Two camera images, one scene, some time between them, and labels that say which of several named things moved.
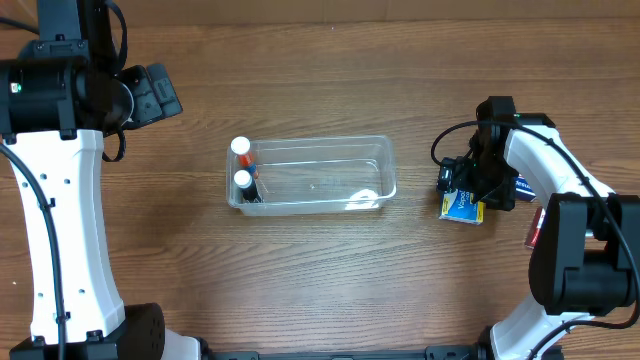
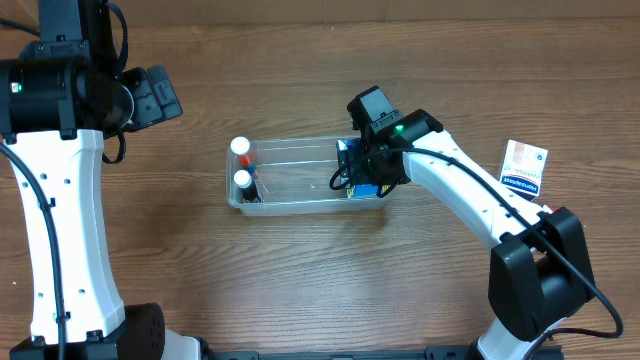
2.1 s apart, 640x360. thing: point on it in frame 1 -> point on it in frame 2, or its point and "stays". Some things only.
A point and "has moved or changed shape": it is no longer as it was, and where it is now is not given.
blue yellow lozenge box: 459,205 has moved or changed shape
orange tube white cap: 240,145 stays
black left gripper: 148,95 stays
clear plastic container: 311,175 stays
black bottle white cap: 244,180 stays
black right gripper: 480,181 -> 351,163
